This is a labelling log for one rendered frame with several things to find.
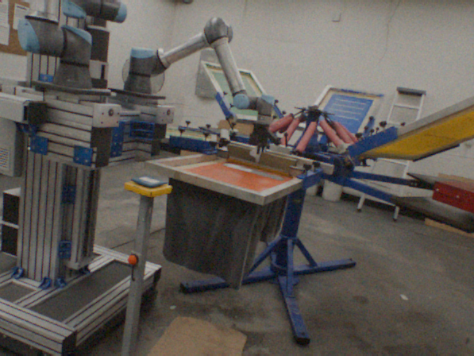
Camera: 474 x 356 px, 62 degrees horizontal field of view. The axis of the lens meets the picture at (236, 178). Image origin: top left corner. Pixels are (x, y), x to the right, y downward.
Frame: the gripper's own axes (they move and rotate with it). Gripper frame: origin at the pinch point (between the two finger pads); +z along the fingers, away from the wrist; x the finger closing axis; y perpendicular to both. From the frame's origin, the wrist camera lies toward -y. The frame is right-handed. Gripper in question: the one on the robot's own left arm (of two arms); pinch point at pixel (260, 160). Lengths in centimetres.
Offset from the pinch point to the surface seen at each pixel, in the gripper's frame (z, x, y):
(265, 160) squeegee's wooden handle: -1.5, 1.5, -3.7
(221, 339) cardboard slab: 99, 18, -4
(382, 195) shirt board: 11, -47, -61
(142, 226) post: 22, 79, 11
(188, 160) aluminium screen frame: 3.2, 30.7, 25.5
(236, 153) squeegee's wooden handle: -1.0, 1.5, 14.1
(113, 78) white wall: -20, -280, 380
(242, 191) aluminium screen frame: 2, 60, -20
